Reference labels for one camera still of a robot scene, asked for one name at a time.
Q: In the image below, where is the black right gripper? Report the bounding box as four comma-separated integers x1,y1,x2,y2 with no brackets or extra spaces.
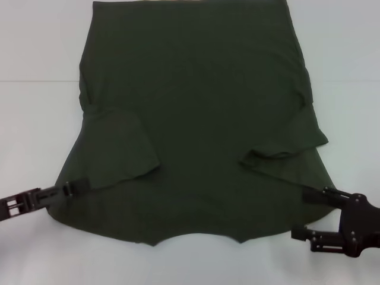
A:
290,185,380,258

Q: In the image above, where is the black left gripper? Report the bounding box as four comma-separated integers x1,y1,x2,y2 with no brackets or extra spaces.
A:
0,177,90,221

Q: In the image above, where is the dark green t-shirt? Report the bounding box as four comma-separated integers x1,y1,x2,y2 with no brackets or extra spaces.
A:
49,0,340,247

